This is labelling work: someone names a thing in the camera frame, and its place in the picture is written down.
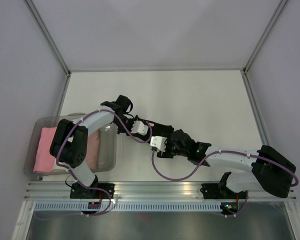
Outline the black t-shirt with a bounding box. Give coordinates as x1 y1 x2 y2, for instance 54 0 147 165
132 115 175 142

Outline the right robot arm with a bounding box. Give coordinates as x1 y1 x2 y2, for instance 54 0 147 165
150 129 299 199

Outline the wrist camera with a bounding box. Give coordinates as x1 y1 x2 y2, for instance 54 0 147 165
130 120 149 136
150 136 167 152

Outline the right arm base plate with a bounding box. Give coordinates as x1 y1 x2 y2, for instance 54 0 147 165
200 183 247 200

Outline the light pink rolled t-shirt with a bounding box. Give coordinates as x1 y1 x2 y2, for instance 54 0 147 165
85 130 101 170

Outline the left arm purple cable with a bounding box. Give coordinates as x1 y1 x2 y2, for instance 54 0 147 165
55 108 153 191

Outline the left aluminium frame post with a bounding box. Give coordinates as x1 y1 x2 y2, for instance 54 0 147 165
23 0 71 76

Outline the slotted cable duct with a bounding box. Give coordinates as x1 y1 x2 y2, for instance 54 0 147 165
34 201 230 212

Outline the aluminium mounting rail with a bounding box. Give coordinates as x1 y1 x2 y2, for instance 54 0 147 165
24 180 297 201

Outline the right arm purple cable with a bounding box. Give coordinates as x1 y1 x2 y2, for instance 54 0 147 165
151 147 300 221

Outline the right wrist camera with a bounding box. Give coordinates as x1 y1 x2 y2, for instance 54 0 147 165
150 136 167 152

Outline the clear plastic bin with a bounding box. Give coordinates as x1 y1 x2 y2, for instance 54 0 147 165
23 114 117 179

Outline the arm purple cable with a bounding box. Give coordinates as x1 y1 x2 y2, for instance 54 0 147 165
151 147 300 221
55 108 153 191

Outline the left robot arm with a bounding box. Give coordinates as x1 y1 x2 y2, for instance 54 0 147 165
49 95 133 199

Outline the white rolled t-shirt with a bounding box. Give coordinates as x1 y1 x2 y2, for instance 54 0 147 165
51 164 69 173

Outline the aluminium frame post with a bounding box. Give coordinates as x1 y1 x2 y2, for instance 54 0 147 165
241 0 290 76
23 0 71 76

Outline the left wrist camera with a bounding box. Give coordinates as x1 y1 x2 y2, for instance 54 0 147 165
130 120 149 136

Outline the right aluminium frame post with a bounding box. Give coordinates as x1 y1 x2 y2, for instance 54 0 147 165
241 0 290 76

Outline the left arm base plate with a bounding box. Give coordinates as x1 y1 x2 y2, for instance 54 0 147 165
69 183 115 200

